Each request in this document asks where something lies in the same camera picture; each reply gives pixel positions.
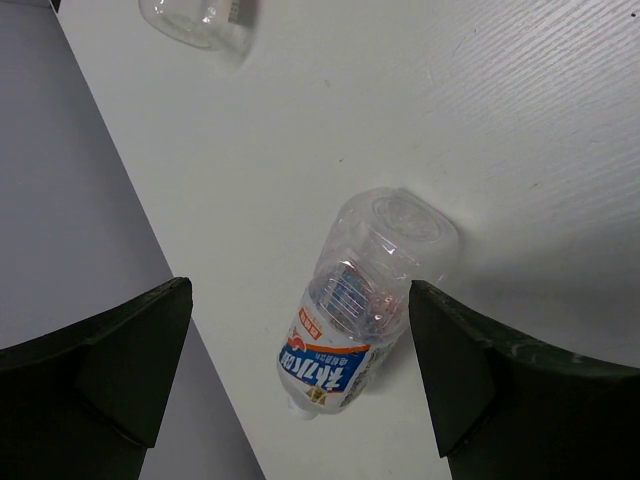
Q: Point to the white blue label bottle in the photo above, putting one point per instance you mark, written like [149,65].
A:
[355,307]

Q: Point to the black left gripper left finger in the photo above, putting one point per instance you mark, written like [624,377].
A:
[87,401]

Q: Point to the yellow label clear bottle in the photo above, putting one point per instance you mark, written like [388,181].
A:
[213,25]

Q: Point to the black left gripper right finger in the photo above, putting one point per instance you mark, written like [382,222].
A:
[505,405]

